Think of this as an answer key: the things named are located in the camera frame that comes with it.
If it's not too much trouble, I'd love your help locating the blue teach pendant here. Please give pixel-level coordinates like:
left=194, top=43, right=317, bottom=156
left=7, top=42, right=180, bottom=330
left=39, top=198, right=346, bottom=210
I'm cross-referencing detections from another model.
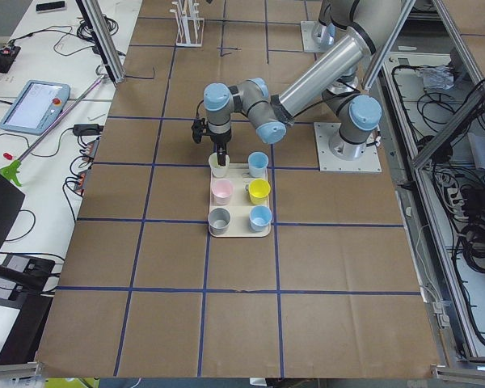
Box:
left=0, top=80, right=70, bottom=135

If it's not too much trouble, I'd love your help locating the yellow plastic cup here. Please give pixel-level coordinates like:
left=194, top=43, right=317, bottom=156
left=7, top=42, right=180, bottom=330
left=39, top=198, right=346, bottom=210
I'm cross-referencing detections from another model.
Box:
left=245, top=179, right=271, bottom=205

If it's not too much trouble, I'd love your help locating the light blue cup near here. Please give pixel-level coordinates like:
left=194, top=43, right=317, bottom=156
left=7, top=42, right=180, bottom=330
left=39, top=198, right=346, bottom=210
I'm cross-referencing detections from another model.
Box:
left=249, top=205, right=272, bottom=232

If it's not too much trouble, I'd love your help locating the light blue cup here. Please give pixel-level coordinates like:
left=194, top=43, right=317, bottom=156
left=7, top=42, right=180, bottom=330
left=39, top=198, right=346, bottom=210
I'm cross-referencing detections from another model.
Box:
left=249, top=205, right=272, bottom=232
left=247, top=151, right=268, bottom=178

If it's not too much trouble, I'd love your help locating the black power adapter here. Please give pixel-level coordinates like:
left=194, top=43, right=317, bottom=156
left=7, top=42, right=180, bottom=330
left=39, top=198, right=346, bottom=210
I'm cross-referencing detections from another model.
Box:
left=72, top=124, right=103, bottom=137

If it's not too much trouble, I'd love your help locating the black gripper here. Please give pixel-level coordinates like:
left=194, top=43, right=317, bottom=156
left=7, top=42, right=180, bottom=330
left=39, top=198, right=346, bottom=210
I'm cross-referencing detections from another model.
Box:
left=209, top=129, right=231, bottom=167

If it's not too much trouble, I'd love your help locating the light blue cup far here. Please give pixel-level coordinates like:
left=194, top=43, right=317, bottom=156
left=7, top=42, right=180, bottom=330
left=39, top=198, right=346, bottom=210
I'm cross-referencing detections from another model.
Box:
left=247, top=151, right=268, bottom=178

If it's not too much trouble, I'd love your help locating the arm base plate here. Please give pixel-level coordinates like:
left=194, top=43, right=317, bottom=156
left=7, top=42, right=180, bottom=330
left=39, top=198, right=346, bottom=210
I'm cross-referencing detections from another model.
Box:
left=314, top=122, right=382, bottom=174
left=300, top=21, right=330, bottom=53

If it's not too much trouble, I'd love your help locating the green handled reacher tool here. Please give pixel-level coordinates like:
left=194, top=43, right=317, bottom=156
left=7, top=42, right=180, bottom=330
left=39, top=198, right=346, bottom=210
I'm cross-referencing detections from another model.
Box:
left=0, top=74, right=107, bottom=187

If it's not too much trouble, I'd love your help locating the white plastic cup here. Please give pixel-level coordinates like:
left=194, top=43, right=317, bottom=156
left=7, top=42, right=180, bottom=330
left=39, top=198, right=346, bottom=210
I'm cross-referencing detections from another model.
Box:
left=208, top=153, right=230, bottom=178

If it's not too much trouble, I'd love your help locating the cream plastic tray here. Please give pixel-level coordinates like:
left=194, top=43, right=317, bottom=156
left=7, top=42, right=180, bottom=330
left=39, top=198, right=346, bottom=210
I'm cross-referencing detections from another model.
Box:
left=209, top=163, right=271, bottom=238

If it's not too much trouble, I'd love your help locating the grey plastic cup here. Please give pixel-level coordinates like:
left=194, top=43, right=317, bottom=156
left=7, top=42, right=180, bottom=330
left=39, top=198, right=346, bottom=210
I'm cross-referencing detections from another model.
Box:
left=208, top=208, right=231, bottom=236

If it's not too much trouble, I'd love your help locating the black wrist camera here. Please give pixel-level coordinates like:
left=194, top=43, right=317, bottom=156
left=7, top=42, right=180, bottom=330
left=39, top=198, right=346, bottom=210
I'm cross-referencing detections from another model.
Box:
left=191, top=118, right=208, bottom=144

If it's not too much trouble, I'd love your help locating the pink plastic cup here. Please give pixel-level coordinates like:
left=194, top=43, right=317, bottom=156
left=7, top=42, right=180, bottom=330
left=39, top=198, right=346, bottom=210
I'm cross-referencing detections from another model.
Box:
left=211, top=179, right=234, bottom=205

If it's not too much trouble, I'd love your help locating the white wire cup rack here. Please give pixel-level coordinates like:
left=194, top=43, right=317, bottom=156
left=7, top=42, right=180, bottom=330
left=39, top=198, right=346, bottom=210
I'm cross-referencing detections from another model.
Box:
left=170, top=0, right=205, bottom=48

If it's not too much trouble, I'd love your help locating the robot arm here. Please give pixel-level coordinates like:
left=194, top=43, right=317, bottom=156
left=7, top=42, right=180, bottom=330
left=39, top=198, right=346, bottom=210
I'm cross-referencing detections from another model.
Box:
left=193, top=1, right=403, bottom=166
left=310, top=0, right=345, bottom=49

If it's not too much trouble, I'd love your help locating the aluminium frame post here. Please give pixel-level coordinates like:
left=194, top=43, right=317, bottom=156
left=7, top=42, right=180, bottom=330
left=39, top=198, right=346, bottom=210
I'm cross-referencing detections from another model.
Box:
left=76, top=0, right=125, bottom=84

